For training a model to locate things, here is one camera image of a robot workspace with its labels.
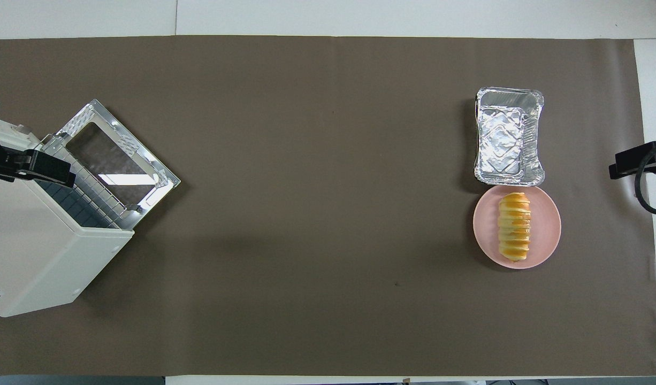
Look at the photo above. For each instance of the aluminium foil tray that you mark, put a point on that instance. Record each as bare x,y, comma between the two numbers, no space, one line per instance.
507,139

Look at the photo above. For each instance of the pink round plate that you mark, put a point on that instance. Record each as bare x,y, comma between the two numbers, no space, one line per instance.
544,230

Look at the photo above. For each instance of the glass oven door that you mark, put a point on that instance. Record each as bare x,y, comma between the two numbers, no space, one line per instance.
114,160

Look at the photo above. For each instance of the cream toaster oven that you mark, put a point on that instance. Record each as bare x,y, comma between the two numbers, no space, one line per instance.
39,256

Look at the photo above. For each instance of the sliced yellow bread loaf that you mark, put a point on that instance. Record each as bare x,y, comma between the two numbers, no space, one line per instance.
514,227

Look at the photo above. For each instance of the brown paper table mat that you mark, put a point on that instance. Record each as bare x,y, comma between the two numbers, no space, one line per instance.
328,214

